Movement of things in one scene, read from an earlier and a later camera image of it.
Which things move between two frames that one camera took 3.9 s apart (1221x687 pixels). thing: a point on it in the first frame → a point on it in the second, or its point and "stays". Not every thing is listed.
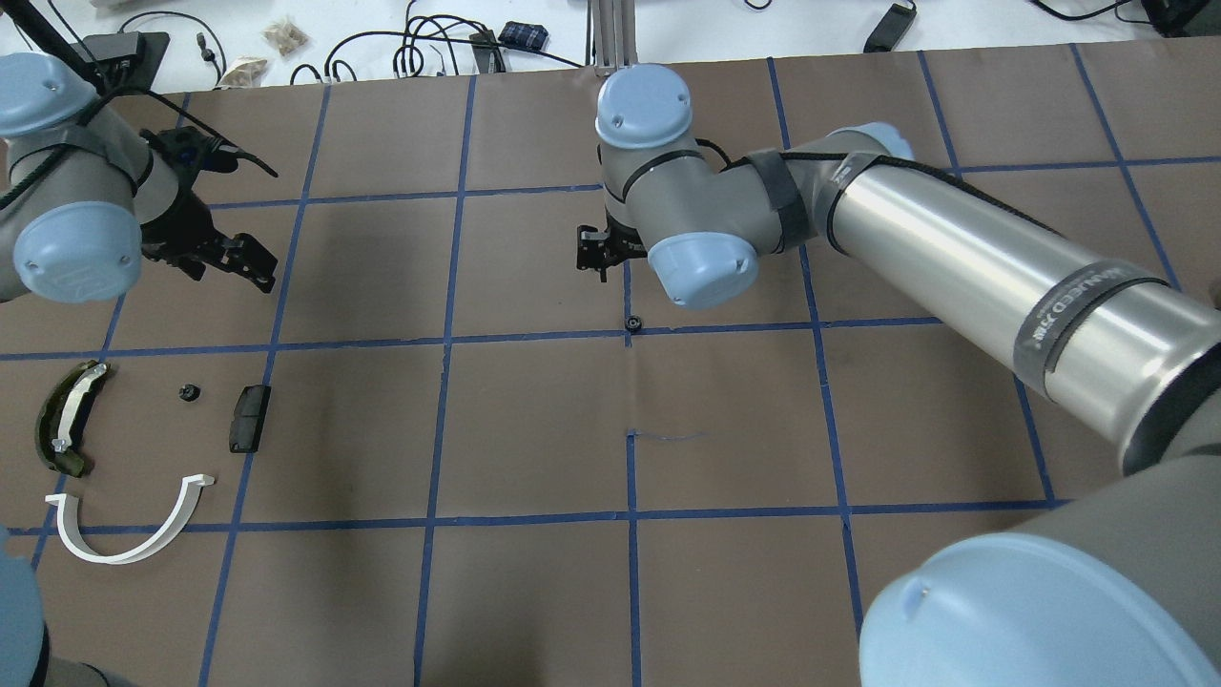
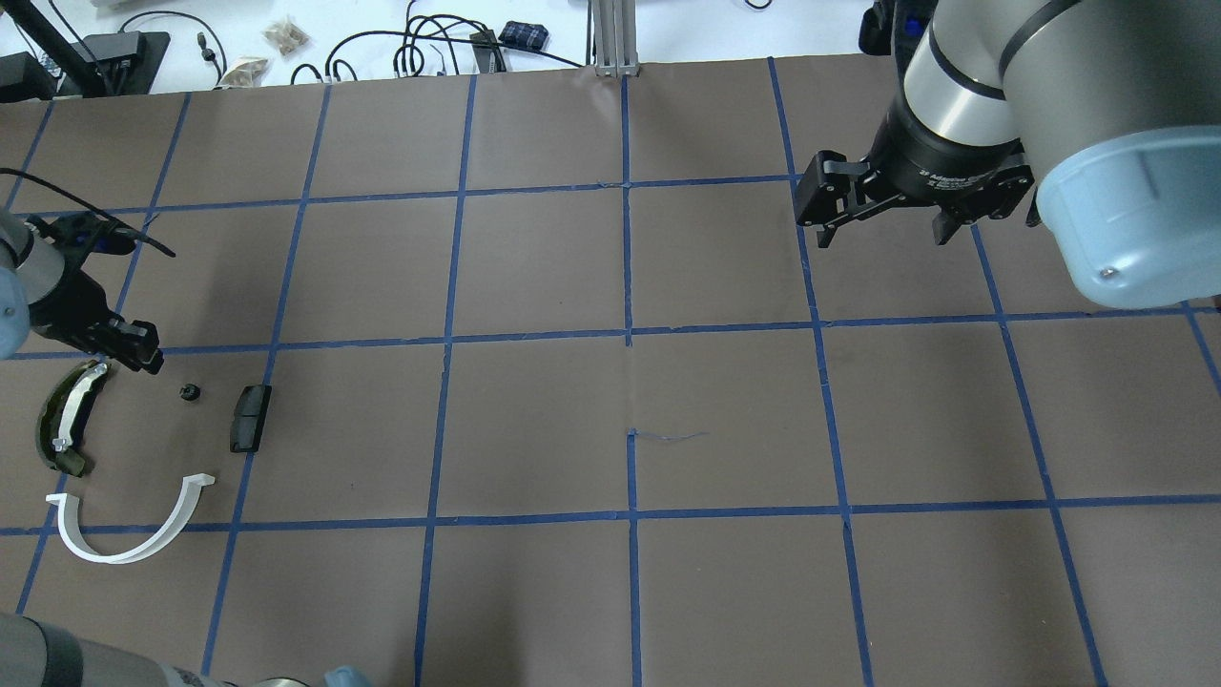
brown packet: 288,37 stays
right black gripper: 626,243 → 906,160
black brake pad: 247,417 stays
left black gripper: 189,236 → 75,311
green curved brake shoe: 60,416 stays
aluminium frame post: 611,41 stays
